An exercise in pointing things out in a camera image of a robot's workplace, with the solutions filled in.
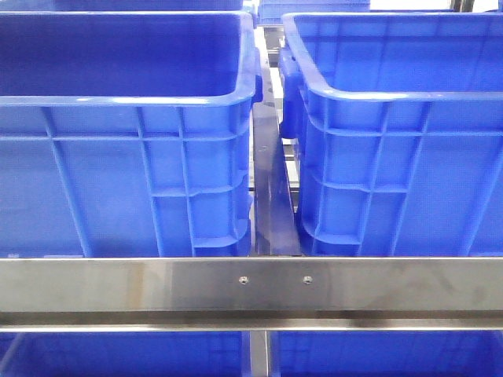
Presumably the blue crate front right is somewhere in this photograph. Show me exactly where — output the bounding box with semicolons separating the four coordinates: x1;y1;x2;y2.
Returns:
278;12;502;257

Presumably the blue crate rear right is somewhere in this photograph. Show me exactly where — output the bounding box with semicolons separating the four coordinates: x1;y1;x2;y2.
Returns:
258;0;370;25

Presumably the blue crate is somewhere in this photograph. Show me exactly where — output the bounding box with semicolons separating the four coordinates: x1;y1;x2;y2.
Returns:
278;12;502;257
51;0;244;11
1;331;251;376
1;12;261;258
258;0;370;25
274;331;502;376

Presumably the blue crate lower right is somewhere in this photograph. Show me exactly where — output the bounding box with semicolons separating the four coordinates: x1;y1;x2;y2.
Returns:
274;331;502;376

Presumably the blue crate front left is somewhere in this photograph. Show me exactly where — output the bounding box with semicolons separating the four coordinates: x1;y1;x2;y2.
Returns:
1;12;261;258

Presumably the steel shelf front rail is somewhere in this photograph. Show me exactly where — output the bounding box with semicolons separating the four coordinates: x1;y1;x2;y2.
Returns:
1;256;502;332

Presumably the blue crate rear left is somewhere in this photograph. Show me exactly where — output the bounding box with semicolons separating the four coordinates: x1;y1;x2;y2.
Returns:
51;0;244;11

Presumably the blue crate lower left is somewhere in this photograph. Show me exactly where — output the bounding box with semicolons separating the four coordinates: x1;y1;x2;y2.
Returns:
1;331;251;376

